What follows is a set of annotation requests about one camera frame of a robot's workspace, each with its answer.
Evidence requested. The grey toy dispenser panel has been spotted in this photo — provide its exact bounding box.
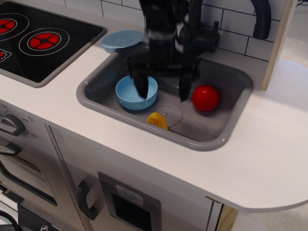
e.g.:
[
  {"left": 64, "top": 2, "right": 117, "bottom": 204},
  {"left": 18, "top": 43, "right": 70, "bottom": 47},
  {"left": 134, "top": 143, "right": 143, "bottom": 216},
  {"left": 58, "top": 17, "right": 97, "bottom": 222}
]
[{"left": 98, "top": 172, "right": 162, "bottom": 231}]

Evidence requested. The white toy oven door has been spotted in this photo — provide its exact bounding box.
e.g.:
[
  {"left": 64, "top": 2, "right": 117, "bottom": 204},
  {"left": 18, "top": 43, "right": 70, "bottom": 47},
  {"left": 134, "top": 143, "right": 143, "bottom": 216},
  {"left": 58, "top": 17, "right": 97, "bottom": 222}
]
[{"left": 0, "top": 138, "right": 74, "bottom": 231}]

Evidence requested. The grey cabinet door handle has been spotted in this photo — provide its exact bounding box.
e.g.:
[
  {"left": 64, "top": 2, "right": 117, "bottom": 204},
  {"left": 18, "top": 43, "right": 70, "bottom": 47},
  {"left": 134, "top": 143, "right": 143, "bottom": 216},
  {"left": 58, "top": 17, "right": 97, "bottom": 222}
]
[{"left": 77, "top": 181, "right": 98, "bottom": 220}]

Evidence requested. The red toy tomato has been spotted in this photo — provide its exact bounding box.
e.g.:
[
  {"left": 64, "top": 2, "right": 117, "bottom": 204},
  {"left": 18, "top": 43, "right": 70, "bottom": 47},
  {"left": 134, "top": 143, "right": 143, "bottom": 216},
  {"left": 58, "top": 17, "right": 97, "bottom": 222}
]
[{"left": 192, "top": 85, "right": 220, "bottom": 112}]

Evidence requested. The light blue bowl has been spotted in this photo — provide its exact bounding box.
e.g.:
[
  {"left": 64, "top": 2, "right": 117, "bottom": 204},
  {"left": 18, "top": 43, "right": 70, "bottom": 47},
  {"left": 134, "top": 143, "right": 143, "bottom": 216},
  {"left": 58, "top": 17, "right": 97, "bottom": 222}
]
[{"left": 115, "top": 76, "right": 158, "bottom": 110}]

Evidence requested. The light blue plate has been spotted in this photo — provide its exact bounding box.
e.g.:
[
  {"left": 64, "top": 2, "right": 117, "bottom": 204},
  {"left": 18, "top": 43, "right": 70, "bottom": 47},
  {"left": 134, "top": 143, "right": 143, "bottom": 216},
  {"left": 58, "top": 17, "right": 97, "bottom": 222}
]
[{"left": 101, "top": 30, "right": 144, "bottom": 53}]

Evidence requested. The grey oven knob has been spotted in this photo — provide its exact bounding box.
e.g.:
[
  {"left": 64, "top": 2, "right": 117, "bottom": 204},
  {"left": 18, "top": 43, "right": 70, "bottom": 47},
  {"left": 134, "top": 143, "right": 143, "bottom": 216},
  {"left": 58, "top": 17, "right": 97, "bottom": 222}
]
[{"left": 0, "top": 114, "right": 26, "bottom": 136}]

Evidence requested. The yellow toy corn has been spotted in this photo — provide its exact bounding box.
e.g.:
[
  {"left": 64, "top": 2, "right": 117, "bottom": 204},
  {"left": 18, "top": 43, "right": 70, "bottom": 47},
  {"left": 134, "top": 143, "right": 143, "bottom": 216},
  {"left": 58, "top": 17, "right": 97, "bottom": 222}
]
[{"left": 146, "top": 112, "right": 168, "bottom": 130}]

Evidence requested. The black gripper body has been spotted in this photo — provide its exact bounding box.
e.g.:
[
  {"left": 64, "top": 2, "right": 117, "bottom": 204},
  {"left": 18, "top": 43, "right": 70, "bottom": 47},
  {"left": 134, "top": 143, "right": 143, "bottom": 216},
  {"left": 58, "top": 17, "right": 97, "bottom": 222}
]
[{"left": 124, "top": 34, "right": 200, "bottom": 79}]

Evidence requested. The grey toy sink basin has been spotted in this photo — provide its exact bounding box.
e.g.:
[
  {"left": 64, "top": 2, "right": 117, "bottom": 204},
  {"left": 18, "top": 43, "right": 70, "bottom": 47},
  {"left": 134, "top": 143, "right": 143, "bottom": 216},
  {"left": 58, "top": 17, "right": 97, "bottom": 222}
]
[{"left": 77, "top": 43, "right": 253, "bottom": 152}]

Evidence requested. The black cable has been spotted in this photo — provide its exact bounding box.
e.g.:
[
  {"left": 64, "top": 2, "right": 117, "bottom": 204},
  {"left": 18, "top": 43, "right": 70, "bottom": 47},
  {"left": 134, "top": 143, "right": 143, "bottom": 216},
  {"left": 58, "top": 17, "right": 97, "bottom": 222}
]
[{"left": 0, "top": 209, "right": 22, "bottom": 231}]

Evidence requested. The grey oven door handle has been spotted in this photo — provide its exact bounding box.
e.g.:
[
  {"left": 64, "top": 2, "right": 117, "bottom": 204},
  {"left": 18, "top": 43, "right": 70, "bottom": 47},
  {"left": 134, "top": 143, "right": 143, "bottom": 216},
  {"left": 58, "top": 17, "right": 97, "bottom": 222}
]
[{"left": 0, "top": 143, "right": 21, "bottom": 156}]

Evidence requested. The wooden side post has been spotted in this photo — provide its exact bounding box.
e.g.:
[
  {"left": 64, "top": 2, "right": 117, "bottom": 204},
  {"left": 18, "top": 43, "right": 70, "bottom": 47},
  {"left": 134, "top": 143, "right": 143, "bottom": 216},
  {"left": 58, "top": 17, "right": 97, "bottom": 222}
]
[{"left": 261, "top": 0, "right": 297, "bottom": 90}]

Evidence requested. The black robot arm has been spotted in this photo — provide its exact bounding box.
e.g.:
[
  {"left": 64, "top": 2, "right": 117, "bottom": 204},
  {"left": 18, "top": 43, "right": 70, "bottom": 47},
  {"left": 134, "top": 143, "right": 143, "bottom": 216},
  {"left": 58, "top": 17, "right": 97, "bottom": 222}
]
[{"left": 125, "top": 0, "right": 200, "bottom": 101}]

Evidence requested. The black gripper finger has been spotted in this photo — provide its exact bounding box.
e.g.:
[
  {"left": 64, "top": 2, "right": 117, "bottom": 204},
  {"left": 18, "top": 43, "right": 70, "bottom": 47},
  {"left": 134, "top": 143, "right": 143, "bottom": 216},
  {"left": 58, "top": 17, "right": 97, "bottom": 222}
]
[
  {"left": 179, "top": 71, "right": 194, "bottom": 101},
  {"left": 131, "top": 71, "right": 149, "bottom": 99}
]

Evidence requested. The black toy stovetop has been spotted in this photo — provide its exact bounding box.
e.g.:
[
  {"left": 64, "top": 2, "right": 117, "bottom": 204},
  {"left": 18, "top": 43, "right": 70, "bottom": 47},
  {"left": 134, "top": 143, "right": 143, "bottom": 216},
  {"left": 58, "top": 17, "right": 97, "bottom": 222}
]
[{"left": 0, "top": 1, "right": 107, "bottom": 88}]

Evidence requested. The dark grey toy faucet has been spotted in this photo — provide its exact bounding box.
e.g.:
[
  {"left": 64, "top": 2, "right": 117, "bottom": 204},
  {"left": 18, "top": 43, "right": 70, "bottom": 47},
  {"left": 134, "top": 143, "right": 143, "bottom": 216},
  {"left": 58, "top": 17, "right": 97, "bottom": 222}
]
[{"left": 177, "top": 0, "right": 271, "bottom": 56}]

